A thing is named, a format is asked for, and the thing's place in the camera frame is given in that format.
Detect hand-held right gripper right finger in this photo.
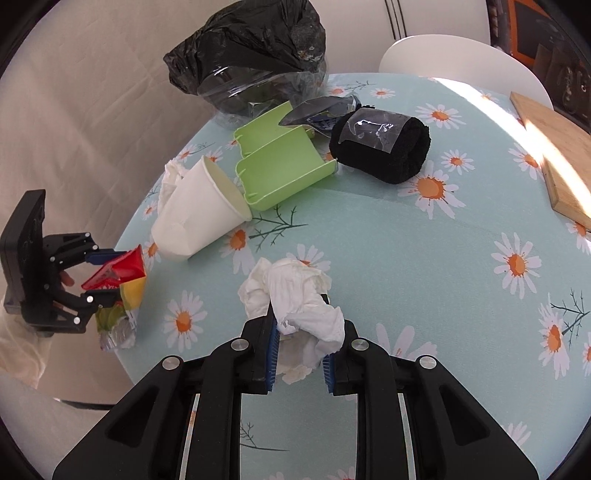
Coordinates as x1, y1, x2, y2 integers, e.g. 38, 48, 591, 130
322, 319, 539, 480

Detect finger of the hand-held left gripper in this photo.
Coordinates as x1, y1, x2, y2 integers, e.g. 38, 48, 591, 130
45, 232, 129, 274
47, 287, 124, 334

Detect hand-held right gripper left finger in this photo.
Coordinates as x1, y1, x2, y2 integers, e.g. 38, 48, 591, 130
52, 308, 279, 480

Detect red yellow snack packet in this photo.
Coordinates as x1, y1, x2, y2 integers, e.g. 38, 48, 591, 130
82, 244, 148, 354

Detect white tissue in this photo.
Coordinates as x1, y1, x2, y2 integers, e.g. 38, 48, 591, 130
158, 159, 190, 217
238, 257, 346, 386

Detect white paper cup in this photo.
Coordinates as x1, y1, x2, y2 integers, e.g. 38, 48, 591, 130
151, 155, 253, 264

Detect green plastic tray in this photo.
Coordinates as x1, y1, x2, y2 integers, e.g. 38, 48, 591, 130
233, 100, 338, 212

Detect black towel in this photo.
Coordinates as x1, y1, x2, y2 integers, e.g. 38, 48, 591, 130
329, 108, 432, 185

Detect bin with black bag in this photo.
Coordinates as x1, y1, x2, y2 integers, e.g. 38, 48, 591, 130
163, 0, 329, 130

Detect beige curtain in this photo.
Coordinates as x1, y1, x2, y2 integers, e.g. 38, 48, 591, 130
0, 0, 241, 462

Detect wooden cutting board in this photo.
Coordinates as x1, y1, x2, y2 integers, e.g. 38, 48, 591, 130
509, 91, 591, 232

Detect white chair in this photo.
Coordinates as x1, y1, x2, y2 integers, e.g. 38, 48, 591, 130
379, 36, 554, 112

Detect white refrigerator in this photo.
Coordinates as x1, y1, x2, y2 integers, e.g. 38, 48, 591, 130
323, 0, 490, 77

